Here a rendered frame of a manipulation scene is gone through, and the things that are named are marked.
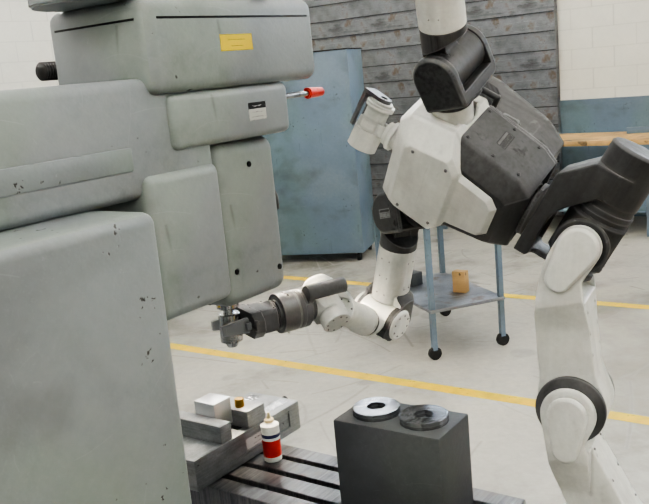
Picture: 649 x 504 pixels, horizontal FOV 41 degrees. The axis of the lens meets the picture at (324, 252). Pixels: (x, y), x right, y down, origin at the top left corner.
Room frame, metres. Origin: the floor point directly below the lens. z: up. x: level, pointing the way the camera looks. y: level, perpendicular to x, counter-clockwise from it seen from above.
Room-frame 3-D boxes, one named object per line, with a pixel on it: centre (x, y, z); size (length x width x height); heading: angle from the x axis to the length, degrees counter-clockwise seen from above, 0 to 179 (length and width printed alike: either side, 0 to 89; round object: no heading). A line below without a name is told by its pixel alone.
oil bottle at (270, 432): (1.75, 0.15, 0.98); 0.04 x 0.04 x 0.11
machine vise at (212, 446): (1.81, 0.26, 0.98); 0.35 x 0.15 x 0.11; 143
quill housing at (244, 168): (1.74, 0.21, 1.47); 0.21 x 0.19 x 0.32; 53
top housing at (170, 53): (1.73, 0.22, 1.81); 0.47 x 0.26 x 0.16; 143
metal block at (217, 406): (1.79, 0.28, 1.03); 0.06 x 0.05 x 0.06; 53
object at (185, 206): (1.59, 0.33, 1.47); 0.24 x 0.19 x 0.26; 53
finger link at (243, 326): (1.71, 0.19, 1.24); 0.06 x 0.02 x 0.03; 118
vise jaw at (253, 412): (1.83, 0.24, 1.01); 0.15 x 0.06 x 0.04; 53
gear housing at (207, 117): (1.71, 0.24, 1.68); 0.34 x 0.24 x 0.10; 143
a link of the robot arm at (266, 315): (1.79, 0.13, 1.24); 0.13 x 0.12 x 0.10; 28
